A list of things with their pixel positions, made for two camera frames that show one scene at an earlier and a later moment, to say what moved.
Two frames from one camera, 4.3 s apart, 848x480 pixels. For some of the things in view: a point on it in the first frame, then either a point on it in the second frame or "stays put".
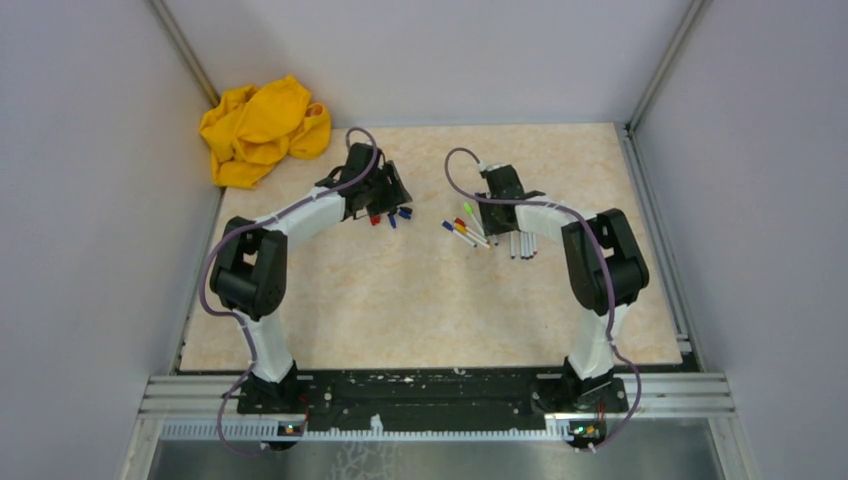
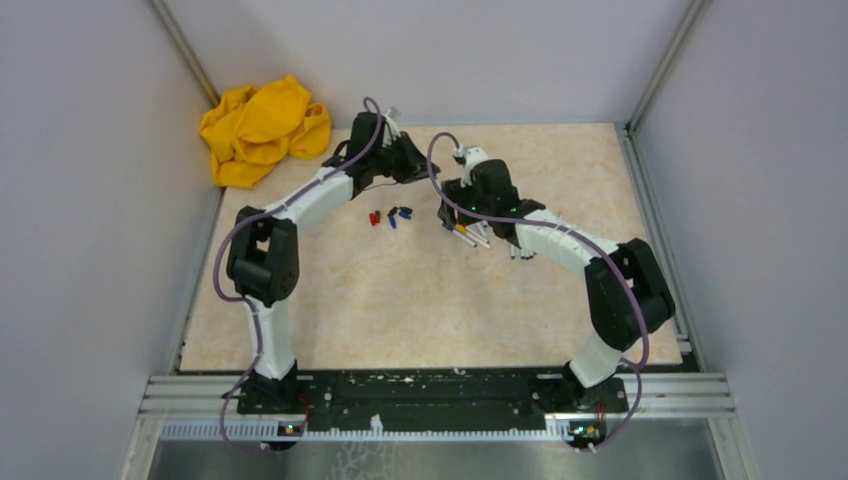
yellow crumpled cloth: x=254 y=129 stays put
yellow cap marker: x=462 y=229 stays put
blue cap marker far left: x=450 y=227 stays put
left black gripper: x=395 y=195 -> x=415 y=166
